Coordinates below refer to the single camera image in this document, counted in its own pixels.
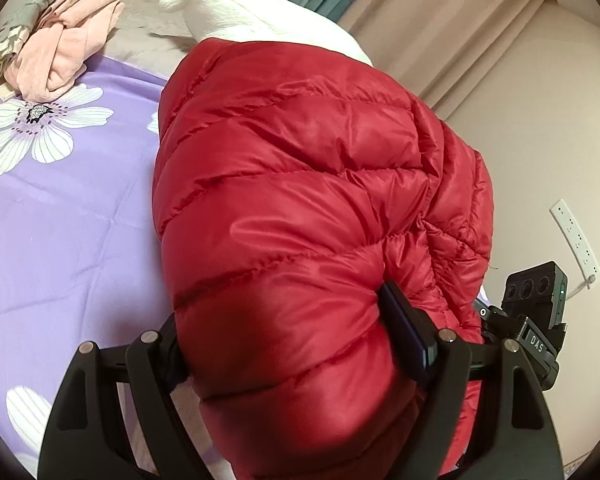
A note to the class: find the purple floral bed sheet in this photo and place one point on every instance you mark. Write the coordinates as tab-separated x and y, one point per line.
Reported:
79	254

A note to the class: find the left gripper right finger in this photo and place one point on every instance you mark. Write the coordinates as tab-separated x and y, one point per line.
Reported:
513	436

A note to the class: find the pink garment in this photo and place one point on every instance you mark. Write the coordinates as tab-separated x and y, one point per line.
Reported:
67	34

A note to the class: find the grey bed cover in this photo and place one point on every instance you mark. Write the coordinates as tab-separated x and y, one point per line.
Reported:
149	38

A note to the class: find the white fleece garment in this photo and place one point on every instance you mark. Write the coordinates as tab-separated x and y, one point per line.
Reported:
263	20

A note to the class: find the white wall power strip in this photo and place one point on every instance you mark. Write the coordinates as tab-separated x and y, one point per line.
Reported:
578	243

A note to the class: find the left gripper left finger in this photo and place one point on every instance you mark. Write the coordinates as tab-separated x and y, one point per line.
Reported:
85	437

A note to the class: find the beige curtain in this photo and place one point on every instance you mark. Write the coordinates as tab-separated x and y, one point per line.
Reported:
439	49

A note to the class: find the red puffer down jacket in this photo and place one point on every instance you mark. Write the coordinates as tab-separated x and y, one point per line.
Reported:
291	182

